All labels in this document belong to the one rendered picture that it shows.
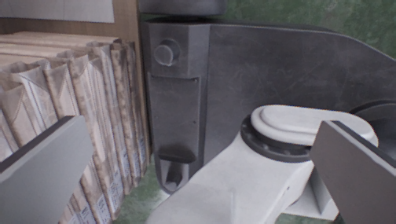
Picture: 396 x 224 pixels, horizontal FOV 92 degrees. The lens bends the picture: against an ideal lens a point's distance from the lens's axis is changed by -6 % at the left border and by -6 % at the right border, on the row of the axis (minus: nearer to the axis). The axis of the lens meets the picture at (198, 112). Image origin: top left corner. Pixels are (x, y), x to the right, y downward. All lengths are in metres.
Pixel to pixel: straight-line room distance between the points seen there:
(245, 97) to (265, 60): 0.09
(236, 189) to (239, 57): 0.27
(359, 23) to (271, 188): 0.50
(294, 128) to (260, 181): 0.10
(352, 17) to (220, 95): 0.39
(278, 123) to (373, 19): 0.43
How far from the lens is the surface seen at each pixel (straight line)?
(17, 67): 0.41
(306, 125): 0.37
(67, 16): 0.70
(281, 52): 0.46
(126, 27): 0.60
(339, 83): 0.51
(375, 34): 0.71
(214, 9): 0.46
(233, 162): 0.33
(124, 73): 0.55
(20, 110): 0.36
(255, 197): 0.29
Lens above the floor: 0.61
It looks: 59 degrees down
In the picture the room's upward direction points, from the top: 158 degrees counter-clockwise
